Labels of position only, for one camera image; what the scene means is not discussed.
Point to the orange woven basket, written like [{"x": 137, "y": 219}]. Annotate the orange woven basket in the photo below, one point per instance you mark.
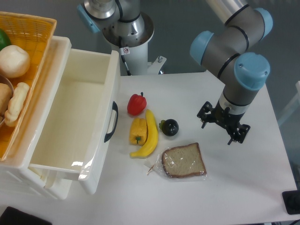
[{"x": 33, "y": 34}]

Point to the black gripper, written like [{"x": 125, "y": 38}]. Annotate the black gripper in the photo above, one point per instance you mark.
[{"x": 223, "y": 118}]

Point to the brown bread in bowl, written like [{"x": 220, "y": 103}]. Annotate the brown bread in bowl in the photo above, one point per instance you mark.
[{"x": 5, "y": 96}]

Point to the bagged bread slice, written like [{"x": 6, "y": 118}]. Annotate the bagged bread slice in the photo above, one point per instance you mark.
[{"x": 180, "y": 163}]

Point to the black device at right edge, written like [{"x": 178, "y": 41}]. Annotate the black device at right edge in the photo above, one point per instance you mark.
[{"x": 292, "y": 201}]

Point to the yellow bell pepper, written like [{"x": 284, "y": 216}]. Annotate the yellow bell pepper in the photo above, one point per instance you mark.
[{"x": 138, "y": 132}]

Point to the white furniture at right edge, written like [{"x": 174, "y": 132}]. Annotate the white furniture at right edge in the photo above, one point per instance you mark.
[{"x": 291, "y": 106}]

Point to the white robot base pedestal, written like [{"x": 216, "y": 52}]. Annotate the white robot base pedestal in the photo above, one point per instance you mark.
[{"x": 131, "y": 40}]

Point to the white drawer cabinet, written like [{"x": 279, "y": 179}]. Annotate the white drawer cabinet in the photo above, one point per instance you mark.
[{"x": 17, "y": 175}]

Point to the yellow banana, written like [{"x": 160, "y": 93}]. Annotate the yellow banana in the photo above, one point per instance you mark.
[{"x": 152, "y": 140}]

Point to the green vegetable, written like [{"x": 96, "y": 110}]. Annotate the green vegetable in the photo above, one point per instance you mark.
[{"x": 4, "y": 39}]

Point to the round white bun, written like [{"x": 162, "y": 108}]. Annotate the round white bun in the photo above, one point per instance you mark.
[{"x": 14, "y": 61}]

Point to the red bell pepper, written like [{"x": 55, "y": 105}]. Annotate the red bell pepper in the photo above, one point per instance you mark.
[{"x": 136, "y": 104}]

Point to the dark purple mangosteen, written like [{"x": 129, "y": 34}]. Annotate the dark purple mangosteen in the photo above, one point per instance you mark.
[{"x": 169, "y": 127}]

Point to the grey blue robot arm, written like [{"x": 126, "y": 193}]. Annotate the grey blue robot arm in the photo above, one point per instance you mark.
[{"x": 226, "y": 56}]

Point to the long white bread roll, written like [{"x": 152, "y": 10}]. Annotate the long white bread roll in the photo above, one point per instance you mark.
[{"x": 15, "y": 104}]

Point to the black drawer handle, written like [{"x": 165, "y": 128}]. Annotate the black drawer handle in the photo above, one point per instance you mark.
[{"x": 112, "y": 123}]

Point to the white plastic drawer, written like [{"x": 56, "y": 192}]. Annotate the white plastic drawer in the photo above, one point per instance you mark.
[{"x": 72, "y": 140}]

